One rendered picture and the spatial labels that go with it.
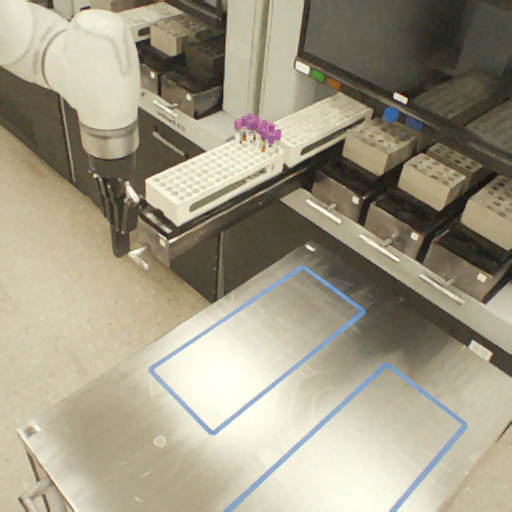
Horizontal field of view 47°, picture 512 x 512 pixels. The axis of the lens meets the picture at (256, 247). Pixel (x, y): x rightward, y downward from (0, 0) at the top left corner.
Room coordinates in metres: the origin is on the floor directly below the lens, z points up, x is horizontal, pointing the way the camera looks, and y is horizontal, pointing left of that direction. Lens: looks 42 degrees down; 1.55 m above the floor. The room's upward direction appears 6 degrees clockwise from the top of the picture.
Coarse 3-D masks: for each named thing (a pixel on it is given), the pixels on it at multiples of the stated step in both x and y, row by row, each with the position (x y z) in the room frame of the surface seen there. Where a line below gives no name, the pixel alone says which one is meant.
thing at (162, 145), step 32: (256, 0) 1.37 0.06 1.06; (256, 32) 1.36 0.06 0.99; (256, 64) 1.36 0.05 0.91; (160, 96) 1.47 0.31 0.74; (224, 96) 1.42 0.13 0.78; (256, 96) 1.37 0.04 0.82; (160, 128) 1.47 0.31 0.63; (192, 128) 1.37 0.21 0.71; (224, 128) 1.35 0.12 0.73; (160, 160) 1.47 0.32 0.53; (192, 256) 1.37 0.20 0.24; (224, 256) 1.31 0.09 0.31
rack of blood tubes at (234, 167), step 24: (240, 144) 1.07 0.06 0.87; (192, 168) 0.97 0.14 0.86; (216, 168) 0.97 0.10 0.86; (240, 168) 0.99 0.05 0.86; (264, 168) 1.05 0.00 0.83; (168, 192) 0.88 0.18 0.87; (192, 192) 0.89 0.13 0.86; (216, 192) 0.97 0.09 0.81; (168, 216) 0.86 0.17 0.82; (192, 216) 0.87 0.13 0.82
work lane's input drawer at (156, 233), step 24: (336, 144) 1.19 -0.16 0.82; (288, 168) 1.07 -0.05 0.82; (312, 168) 1.11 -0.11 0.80; (264, 192) 1.00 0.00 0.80; (288, 192) 1.06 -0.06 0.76; (144, 216) 0.86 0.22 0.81; (216, 216) 0.90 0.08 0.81; (240, 216) 0.95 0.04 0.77; (144, 240) 0.85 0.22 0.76; (168, 240) 0.81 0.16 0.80; (192, 240) 0.85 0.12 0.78; (144, 264) 0.79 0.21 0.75; (168, 264) 0.81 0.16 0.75
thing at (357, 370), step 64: (320, 256) 0.80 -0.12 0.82; (192, 320) 0.61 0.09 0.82; (256, 320) 0.63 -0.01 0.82; (320, 320) 0.64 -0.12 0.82; (384, 320) 0.66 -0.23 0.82; (128, 384) 0.48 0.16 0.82; (192, 384) 0.49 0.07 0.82; (256, 384) 0.50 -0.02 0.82; (320, 384) 0.52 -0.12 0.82; (384, 384) 0.53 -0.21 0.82; (448, 384) 0.54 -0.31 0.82; (64, 448) 0.37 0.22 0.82; (128, 448) 0.38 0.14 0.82; (192, 448) 0.39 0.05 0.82; (256, 448) 0.40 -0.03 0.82; (320, 448) 0.41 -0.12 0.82; (384, 448) 0.43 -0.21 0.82; (448, 448) 0.44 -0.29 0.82
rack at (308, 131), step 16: (336, 96) 1.34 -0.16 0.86; (304, 112) 1.24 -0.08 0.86; (320, 112) 1.26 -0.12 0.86; (336, 112) 1.26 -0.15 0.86; (352, 112) 1.27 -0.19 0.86; (368, 112) 1.29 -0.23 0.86; (288, 128) 1.17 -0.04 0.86; (304, 128) 1.17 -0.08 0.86; (320, 128) 1.18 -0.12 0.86; (336, 128) 1.19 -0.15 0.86; (352, 128) 1.26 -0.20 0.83; (288, 144) 1.09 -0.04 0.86; (304, 144) 1.11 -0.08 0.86; (320, 144) 1.20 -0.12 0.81; (288, 160) 1.09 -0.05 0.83
